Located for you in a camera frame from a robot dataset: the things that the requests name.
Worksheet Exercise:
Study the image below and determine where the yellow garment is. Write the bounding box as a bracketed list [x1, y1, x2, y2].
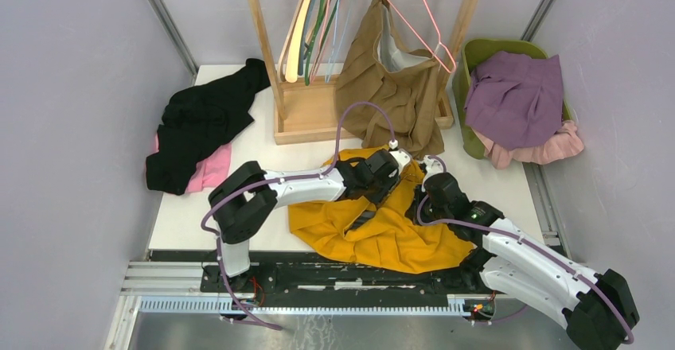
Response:
[288, 163, 474, 274]

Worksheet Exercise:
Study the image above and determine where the tan pleated skirt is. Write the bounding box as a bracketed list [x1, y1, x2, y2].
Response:
[335, 0, 445, 158]

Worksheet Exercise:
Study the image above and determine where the pink wire hanger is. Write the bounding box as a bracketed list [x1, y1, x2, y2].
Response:
[305, 0, 333, 85]
[385, 0, 457, 74]

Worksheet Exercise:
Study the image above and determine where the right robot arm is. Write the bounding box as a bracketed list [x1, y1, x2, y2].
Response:
[408, 173, 640, 349]

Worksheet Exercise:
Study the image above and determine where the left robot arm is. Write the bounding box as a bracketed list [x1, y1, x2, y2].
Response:
[203, 149, 412, 292]

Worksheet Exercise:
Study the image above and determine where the wooden hanger rack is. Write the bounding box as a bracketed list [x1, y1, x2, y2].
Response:
[248, 0, 478, 145]

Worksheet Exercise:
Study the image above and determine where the beige wooden hanger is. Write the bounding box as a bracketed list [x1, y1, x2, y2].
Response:
[277, 0, 311, 84]

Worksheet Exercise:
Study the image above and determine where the grey plastic hanger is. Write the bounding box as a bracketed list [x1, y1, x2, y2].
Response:
[298, 0, 317, 77]

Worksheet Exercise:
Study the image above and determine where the green plastic hanger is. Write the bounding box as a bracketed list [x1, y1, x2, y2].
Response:
[304, 0, 344, 74]

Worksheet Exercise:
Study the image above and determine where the purple garment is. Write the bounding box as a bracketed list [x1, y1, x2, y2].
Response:
[464, 51, 564, 150]

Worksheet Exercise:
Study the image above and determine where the light pink ruffled garment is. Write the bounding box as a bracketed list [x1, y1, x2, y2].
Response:
[475, 120, 585, 169]

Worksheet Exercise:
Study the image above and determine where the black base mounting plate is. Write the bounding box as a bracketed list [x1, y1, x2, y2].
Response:
[229, 252, 492, 308]

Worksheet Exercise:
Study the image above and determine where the green plastic bin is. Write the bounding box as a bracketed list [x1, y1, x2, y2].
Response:
[452, 38, 569, 159]

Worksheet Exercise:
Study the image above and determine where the black garment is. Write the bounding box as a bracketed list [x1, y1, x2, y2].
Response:
[145, 58, 270, 191]

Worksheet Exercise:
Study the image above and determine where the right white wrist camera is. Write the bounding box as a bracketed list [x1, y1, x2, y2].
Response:
[419, 155, 447, 181]

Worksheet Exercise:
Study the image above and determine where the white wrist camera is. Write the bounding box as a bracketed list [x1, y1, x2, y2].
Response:
[388, 139, 412, 174]
[419, 155, 447, 181]

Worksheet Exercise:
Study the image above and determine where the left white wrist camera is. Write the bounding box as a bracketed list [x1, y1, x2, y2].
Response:
[388, 139, 412, 174]

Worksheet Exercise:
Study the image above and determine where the blue wire hanger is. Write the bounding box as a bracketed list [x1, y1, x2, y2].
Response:
[324, 0, 342, 84]

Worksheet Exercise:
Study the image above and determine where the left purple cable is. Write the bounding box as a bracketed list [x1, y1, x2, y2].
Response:
[200, 101, 397, 333]

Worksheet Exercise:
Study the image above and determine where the purple cable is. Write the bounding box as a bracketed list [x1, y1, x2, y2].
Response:
[415, 155, 636, 346]
[200, 101, 397, 333]

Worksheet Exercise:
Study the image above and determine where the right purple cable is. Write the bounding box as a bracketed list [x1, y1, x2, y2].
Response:
[415, 155, 636, 346]

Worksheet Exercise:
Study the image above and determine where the aluminium frame rail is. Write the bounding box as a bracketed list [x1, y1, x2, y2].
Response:
[103, 261, 613, 350]

